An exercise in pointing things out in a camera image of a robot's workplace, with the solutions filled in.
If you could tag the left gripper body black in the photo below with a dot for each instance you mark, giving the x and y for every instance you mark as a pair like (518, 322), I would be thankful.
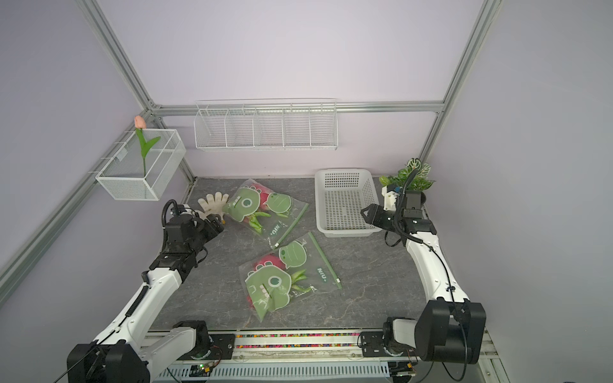
(203, 234)

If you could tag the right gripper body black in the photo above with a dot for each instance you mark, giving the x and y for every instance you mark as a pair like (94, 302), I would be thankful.
(384, 219)

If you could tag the zip-top bag green print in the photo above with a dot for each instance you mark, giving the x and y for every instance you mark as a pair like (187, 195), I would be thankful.
(271, 215)
(310, 271)

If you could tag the pink dragon fruit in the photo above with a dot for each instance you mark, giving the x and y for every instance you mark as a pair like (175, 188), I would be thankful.
(269, 282)

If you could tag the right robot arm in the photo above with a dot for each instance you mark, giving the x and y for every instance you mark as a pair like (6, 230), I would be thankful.
(450, 328)

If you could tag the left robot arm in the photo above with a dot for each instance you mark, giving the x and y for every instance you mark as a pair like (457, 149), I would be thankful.
(119, 353)

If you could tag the dragon fruit in far bag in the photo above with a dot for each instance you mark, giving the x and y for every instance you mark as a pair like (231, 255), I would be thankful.
(263, 210)

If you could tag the potted green plant black vase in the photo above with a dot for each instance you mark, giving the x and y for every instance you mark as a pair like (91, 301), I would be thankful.
(413, 177)

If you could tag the white knit glove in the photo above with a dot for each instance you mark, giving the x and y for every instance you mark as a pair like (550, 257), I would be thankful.
(212, 204)

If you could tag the white plastic basket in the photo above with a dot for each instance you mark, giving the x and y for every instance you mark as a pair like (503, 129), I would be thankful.
(340, 196)

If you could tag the artificial pink tulip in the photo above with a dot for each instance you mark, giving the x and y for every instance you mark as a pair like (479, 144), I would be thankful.
(145, 145)

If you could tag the white mesh wall box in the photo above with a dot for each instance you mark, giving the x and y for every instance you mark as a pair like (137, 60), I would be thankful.
(122, 175)

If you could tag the white wire wall shelf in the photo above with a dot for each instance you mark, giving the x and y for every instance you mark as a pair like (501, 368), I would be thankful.
(266, 124)

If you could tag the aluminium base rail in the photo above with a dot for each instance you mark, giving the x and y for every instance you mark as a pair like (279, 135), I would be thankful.
(306, 342)

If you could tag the white vented cable duct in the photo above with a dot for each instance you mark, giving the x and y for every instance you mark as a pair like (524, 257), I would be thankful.
(269, 372)

